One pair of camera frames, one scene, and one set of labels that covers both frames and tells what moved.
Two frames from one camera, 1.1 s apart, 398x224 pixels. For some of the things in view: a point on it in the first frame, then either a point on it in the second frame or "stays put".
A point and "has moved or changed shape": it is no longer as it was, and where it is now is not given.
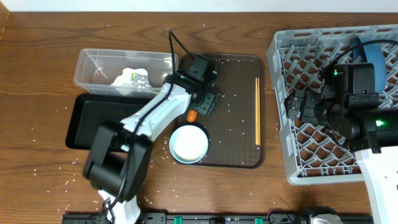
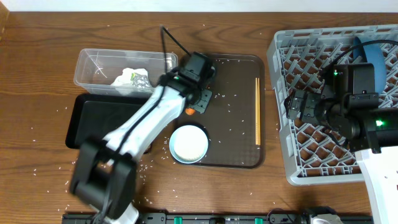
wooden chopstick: x=259 y=121 stays put
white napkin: x=123 y=83 stays put
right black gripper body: x=296 y=107 stays put
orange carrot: x=191 y=115 has moved or changed shape
